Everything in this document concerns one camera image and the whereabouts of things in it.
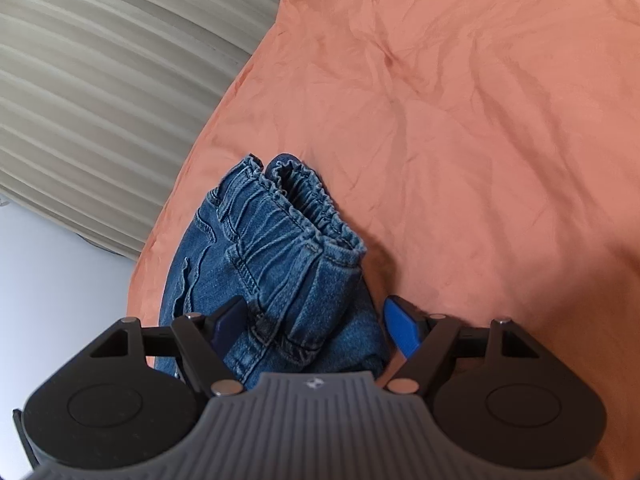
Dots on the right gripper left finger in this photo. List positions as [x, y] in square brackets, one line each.
[220, 330]

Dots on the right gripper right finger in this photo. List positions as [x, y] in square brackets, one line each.
[409, 327]

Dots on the blue denim jeans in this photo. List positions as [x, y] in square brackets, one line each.
[271, 235]

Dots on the orange bed sheet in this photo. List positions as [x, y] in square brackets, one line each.
[487, 151]

